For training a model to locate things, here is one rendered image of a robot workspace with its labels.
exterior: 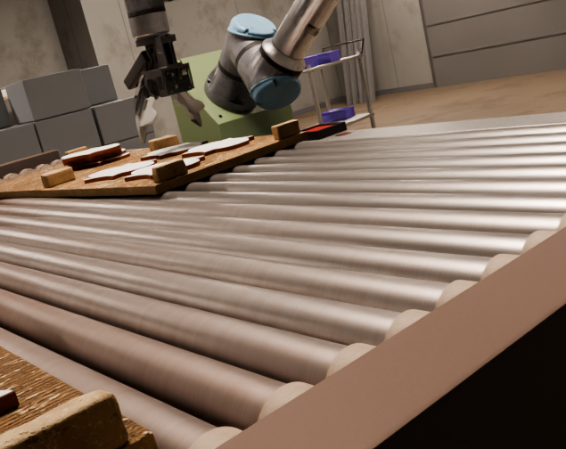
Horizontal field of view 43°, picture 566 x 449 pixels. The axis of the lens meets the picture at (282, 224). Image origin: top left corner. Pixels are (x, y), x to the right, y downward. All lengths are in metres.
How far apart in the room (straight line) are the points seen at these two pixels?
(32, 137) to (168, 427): 4.76
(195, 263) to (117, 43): 8.33
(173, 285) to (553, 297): 0.37
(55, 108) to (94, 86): 0.67
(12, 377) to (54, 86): 4.74
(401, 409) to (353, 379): 0.04
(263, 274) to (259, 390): 0.22
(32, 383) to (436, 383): 0.26
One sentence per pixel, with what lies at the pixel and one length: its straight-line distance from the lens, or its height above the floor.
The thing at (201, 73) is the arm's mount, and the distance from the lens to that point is 2.01.
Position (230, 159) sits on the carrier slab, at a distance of 1.23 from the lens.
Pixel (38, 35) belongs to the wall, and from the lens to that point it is 9.42.
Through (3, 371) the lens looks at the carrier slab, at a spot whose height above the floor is 0.94.
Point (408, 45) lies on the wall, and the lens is 11.37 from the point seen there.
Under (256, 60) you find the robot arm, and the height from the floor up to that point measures 1.08.
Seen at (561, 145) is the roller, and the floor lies 0.92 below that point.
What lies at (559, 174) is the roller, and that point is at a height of 0.91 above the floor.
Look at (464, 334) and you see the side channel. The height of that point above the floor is 0.95.
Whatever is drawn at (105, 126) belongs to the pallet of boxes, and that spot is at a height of 0.84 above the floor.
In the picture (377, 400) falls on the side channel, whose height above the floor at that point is 0.95.
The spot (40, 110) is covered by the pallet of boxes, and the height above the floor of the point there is 1.06.
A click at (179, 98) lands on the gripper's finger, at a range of 1.54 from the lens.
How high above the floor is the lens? 1.09
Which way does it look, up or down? 13 degrees down
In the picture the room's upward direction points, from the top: 14 degrees counter-clockwise
